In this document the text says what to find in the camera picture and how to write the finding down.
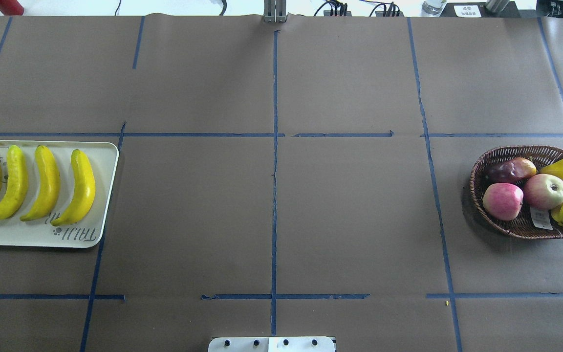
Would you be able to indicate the brown wicker basket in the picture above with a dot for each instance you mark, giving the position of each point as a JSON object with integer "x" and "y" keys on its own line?
{"x": 522, "y": 226}

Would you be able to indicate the white bear print tray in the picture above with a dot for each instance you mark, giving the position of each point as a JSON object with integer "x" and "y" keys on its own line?
{"x": 103, "y": 157}

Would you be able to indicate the pink red apple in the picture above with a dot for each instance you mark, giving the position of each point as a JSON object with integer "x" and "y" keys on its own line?
{"x": 503, "y": 201}

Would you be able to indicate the clear water bottle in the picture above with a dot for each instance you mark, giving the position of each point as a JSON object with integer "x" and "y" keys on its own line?
{"x": 433, "y": 8}

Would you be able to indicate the dark purple plum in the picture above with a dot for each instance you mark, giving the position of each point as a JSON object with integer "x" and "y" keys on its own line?
{"x": 511, "y": 171}

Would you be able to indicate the pale green apple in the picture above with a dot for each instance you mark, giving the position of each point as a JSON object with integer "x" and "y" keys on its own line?
{"x": 543, "y": 192}

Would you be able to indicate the red cylindrical bottle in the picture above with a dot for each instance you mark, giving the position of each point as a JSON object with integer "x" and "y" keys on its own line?
{"x": 11, "y": 8}

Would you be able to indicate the grey aluminium frame post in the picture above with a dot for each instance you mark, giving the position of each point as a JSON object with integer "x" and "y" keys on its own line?
{"x": 275, "y": 11}

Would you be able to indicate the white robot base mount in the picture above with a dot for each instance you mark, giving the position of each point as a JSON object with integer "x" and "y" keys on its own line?
{"x": 273, "y": 344}

